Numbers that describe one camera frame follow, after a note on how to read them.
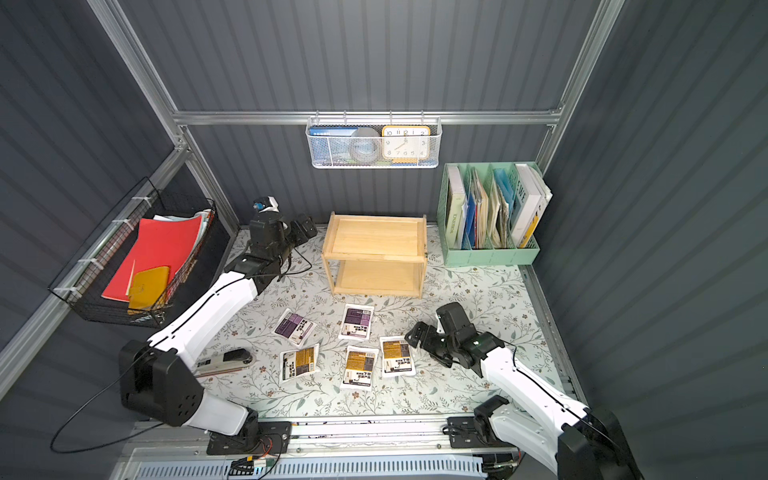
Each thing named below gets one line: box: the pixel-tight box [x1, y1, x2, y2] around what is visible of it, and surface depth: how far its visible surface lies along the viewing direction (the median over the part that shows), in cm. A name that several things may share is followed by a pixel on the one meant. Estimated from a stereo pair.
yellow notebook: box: [128, 266, 170, 311], surface depth 69 cm
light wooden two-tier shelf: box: [322, 211, 428, 299], surface depth 95 cm
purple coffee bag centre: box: [338, 304, 374, 340], surface depth 95 cm
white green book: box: [446, 165, 468, 249], surface depth 101 cm
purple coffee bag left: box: [272, 308, 317, 348], surface depth 93 cm
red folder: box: [102, 216, 202, 303], surface depth 75 cm
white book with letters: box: [510, 163, 553, 248], surface depth 101 cm
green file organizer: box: [437, 162, 540, 268], surface depth 104 cm
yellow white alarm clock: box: [382, 125, 431, 164], surface depth 90 cm
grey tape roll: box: [349, 127, 382, 163], surface depth 89 cm
